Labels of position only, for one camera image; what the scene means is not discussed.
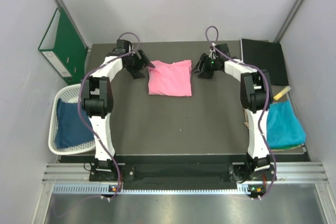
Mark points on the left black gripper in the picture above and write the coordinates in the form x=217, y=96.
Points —
x=141, y=63

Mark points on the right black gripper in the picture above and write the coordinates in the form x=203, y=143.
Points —
x=205, y=74

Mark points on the pink towel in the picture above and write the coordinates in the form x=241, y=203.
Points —
x=170, y=79

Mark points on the turquoise towel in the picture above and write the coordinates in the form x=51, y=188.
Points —
x=283, y=127

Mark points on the green towel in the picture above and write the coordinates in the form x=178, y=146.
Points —
x=284, y=148

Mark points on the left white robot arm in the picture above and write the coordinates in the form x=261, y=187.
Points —
x=96, y=99

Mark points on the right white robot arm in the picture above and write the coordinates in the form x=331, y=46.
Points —
x=255, y=99

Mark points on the white perforated plastic basket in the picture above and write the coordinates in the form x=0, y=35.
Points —
x=67, y=94

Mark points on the green lever arch binder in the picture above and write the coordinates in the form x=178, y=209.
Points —
x=63, y=48

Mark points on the dark blue towel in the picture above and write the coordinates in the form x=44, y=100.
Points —
x=71, y=130

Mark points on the aluminium extrusion rail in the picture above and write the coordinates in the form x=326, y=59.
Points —
x=287, y=173

